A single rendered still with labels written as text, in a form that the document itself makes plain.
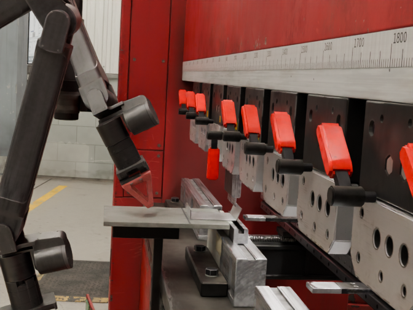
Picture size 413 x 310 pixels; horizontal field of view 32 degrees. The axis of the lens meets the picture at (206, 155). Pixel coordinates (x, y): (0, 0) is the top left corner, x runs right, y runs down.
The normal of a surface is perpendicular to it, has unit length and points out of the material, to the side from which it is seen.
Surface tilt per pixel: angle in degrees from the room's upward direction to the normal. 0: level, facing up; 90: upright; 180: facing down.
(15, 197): 84
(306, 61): 90
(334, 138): 39
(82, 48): 73
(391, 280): 90
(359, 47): 90
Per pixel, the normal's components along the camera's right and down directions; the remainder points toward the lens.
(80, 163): -0.03, 0.11
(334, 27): -0.99, -0.04
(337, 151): 0.13, -0.70
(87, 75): -0.16, -0.19
